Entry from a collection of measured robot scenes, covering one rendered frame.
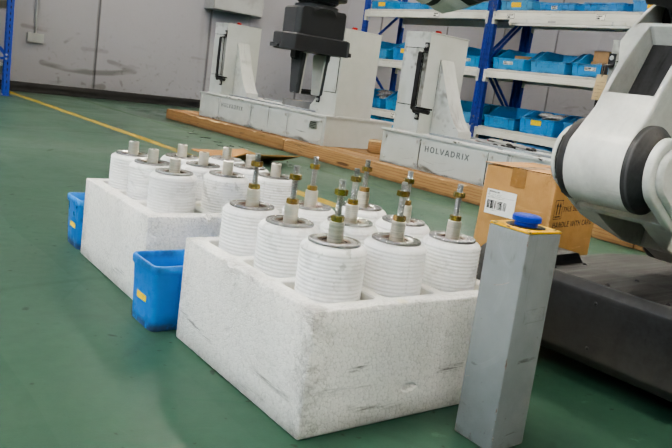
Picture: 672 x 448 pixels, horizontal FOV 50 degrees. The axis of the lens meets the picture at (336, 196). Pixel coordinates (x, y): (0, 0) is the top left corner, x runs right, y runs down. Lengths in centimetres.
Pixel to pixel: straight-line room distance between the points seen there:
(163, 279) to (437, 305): 49
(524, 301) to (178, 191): 73
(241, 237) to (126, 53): 652
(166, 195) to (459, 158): 234
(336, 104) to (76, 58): 361
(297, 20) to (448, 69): 297
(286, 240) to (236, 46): 462
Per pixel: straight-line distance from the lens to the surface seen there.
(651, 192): 121
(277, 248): 108
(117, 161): 167
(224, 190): 150
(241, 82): 556
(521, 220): 101
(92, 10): 752
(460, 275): 116
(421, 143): 379
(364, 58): 456
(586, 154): 123
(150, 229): 141
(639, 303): 131
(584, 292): 135
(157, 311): 132
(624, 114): 126
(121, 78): 764
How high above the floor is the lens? 47
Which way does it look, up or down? 9 degrees down
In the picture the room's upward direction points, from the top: 8 degrees clockwise
